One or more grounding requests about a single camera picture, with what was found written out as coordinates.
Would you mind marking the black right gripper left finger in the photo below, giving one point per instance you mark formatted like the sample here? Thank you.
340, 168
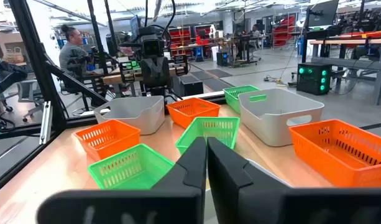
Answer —
177, 205

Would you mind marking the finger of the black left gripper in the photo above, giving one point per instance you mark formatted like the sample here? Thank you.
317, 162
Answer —
163, 76
148, 76

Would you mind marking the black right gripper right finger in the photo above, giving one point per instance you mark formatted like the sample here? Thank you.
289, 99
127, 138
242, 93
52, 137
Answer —
255, 205

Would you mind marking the orange slotted plastic basket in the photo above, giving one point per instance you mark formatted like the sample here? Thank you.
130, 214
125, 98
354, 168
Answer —
106, 146
342, 158
190, 116

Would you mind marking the green slotted plastic basket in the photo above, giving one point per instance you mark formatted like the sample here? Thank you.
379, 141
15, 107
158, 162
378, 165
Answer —
209, 127
128, 171
232, 96

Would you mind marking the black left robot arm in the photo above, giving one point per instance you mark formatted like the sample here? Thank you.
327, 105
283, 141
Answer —
157, 91

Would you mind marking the red shelf trolley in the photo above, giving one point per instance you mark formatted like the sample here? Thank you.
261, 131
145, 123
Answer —
285, 31

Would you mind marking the wooden top workbench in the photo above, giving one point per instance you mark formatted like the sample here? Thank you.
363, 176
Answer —
112, 79

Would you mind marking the black computer case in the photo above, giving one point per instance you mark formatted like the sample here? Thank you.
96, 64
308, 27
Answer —
191, 87

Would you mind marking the red storage bin rack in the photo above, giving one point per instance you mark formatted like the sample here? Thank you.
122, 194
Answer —
202, 34
179, 37

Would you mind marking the black floor mat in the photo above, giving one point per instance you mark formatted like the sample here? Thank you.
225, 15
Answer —
216, 84
219, 73

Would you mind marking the person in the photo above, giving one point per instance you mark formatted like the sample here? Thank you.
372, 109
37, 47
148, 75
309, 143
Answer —
256, 31
70, 53

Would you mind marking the black computer tower blue light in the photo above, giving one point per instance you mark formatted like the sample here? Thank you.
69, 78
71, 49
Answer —
222, 59

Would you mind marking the grey office chair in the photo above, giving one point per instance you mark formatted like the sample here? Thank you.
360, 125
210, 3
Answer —
28, 90

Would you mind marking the woven wicker basket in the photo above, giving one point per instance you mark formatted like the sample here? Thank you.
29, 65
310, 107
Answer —
13, 57

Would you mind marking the black computer tower green lights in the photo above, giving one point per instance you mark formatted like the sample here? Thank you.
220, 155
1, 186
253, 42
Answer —
311, 84

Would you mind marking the black computer monitor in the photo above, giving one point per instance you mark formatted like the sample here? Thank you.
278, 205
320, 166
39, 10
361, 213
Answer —
322, 14

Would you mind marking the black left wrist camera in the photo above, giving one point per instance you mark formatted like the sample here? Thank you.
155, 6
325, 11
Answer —
153, 46

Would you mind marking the black aluminium rig frame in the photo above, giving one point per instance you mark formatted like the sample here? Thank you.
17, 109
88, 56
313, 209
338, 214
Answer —
31, 62

